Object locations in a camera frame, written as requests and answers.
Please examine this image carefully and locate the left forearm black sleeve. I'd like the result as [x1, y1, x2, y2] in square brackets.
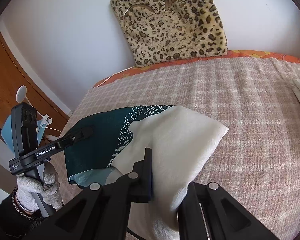
[0, 188, 45, 239]

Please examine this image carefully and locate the orange floral bed sheet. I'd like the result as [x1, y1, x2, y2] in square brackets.
[94, 50, 300, 88]

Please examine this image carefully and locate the wooden door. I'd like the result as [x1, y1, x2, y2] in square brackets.
[0, 34, 69, 137]

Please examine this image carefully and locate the white clip desk lamp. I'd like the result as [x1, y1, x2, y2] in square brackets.
[15, 85, 53, 127]

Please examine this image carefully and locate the leopard print cushion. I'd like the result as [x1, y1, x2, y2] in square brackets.
[110, 0, 228, 67]

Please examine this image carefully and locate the green white printed t-shirt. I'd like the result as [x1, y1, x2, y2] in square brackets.
[64, 105, 229, 239]

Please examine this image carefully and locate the left gloved hand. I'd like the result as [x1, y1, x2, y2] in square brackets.
[15, 163, 63, 214]

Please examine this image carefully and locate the pink plaid bed blanket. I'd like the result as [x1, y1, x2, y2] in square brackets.
[64, 57, 300, 239]

